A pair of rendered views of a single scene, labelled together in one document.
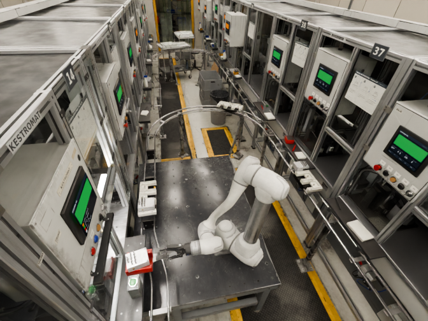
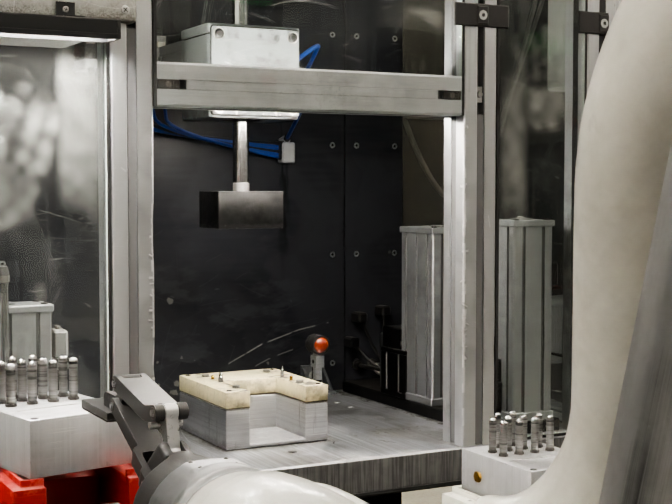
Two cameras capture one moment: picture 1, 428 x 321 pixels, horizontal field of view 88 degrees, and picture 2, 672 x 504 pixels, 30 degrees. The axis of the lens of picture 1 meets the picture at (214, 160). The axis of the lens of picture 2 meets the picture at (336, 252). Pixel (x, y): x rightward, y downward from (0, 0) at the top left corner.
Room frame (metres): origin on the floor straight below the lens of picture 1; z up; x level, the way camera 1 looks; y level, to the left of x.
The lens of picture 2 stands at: (0.62, -0.67, 1.21)
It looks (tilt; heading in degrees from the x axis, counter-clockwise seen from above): 3 degrees down; 75
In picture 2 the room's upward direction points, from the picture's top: straight up
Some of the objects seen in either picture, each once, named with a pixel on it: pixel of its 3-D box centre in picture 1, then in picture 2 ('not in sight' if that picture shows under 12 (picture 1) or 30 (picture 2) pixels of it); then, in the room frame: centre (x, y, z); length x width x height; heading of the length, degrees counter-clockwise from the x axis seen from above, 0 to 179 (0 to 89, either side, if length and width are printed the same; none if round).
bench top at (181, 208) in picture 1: (193, 211); not in sight; (1.28, 0.16, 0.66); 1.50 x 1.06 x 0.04; 13
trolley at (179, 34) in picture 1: (185, 48); not in sight; (7.90, 1.09, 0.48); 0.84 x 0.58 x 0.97; 21
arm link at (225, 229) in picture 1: (225, 233); not in sight; (0.95, -0.11, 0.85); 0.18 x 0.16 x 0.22; 50
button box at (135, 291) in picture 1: (133, 286); not in sight; (0.51, 0.43, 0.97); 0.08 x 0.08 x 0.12; 13
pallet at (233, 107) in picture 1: (230, 107); not in sight; (3.07, -0.21, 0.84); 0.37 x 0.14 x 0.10; 71
